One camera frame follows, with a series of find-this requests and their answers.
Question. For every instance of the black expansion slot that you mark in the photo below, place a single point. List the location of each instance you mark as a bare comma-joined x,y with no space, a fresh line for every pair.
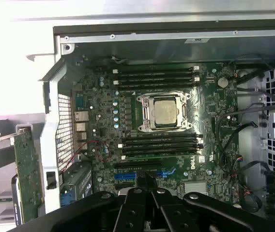
137,165

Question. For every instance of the CPU with silver lid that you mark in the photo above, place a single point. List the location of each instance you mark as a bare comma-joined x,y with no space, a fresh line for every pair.
166,113

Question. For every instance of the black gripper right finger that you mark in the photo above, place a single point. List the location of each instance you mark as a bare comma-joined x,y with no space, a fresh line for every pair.
171,212

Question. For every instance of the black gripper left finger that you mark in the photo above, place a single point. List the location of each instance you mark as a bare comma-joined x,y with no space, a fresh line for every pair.
132,212

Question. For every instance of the silver coin battery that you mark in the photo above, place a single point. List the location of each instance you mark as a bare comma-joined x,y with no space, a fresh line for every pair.
223,82

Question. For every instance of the blue expansion slot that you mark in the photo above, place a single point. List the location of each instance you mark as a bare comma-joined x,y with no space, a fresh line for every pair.
125,176

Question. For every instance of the black open PC case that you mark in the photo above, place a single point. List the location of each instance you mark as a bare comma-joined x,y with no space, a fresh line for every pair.
152,48

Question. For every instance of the silver chipset heatsink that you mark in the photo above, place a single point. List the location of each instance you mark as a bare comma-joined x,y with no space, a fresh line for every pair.
195,187

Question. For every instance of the green RAM stick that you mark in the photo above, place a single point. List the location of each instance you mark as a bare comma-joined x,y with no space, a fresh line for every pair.
137,159

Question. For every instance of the black RAM slot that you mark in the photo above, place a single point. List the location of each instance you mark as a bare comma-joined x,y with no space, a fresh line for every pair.
157,84
157,79
159,139
157,68
159,145
159,152
157,73

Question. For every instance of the green motherboard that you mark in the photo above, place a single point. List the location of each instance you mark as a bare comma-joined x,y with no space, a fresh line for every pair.
200,149

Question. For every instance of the metal CPU socket frame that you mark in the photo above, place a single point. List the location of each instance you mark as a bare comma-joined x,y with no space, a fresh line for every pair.
145,106

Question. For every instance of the black round speaker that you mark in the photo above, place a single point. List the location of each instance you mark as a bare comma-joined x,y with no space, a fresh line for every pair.
251,203

